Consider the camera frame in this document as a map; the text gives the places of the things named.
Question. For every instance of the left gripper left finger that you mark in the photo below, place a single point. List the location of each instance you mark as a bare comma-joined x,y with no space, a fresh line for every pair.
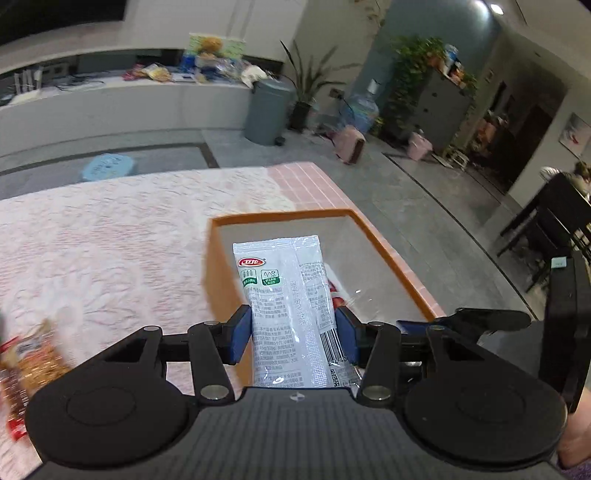
208,348

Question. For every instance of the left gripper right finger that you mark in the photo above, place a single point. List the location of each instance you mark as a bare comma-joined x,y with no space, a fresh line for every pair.
393,357

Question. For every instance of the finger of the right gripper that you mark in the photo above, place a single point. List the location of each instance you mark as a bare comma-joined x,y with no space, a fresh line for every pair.
472,322

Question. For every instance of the white milk powder pouch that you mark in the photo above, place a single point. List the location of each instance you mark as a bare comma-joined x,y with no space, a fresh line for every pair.
295,342

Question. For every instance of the clear peanut bag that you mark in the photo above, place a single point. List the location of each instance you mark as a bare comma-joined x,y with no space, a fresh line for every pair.
28,363

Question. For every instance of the large red snack bag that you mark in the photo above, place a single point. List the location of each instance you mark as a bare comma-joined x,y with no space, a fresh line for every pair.
341,295

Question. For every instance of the right human hand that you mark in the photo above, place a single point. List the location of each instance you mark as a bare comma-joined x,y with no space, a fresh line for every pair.
575,444

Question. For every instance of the orange storage box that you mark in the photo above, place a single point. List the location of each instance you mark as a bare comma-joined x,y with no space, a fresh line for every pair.
357,253

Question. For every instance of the dark dining table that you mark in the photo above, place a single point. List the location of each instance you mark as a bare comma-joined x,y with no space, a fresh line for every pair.
555,223

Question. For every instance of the pink watering can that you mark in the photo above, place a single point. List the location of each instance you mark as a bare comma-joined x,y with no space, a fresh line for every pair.
418,146

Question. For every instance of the pink space heater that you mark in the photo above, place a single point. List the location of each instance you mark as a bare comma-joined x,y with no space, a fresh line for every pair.
349,143

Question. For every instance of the blue round floor stool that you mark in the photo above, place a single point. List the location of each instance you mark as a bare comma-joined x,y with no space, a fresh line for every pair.
108,166

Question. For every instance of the grey drawer cabinet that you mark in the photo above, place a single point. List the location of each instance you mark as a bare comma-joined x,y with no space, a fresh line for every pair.
440,111

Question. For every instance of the blue water jug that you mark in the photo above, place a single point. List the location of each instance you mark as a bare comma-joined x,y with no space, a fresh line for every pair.
362,110

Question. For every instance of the grey trash bin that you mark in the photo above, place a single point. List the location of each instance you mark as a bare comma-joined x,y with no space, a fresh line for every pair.
268,111

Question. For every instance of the climbing ivy plant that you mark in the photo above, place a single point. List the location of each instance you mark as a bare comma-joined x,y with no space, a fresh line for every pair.
416,59

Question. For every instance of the potted plant by bin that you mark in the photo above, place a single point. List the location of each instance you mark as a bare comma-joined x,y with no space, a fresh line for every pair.
309,80

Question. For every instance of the grey curved tv console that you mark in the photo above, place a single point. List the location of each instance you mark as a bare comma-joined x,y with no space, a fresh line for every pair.
87,95

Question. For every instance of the teddy bear gift box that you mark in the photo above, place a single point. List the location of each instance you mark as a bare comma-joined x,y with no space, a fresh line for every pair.
213,59

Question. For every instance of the white wifi router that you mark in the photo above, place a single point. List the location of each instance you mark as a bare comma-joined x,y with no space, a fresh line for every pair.
28,80

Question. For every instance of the framed wall picture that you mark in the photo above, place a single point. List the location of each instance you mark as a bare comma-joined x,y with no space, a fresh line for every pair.
575,135

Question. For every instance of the wall mounted black television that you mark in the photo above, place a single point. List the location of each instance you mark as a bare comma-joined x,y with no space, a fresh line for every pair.
22,18

